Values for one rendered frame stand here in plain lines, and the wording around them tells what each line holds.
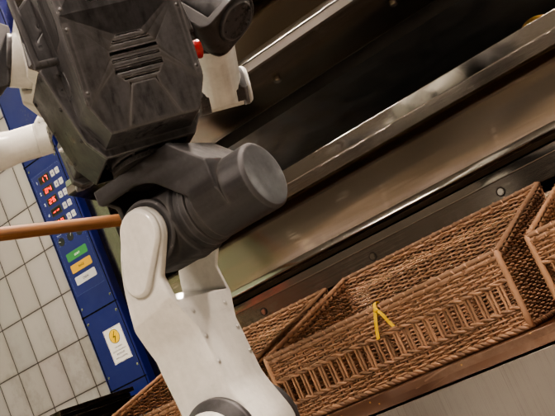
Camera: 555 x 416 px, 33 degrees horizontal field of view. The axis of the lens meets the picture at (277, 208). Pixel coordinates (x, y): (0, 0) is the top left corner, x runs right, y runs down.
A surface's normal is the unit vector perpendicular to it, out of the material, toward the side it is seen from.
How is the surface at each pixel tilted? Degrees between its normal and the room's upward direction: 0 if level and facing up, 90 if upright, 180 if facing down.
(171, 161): 90
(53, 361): 90
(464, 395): 90
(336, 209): 70
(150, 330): 114
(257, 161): 90
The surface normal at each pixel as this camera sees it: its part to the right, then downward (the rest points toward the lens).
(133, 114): 0.40, -0.07
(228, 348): 0.70, -0.52
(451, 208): -0.53, 0.06
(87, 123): -0.61, 0.66
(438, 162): -0.63, -0.25
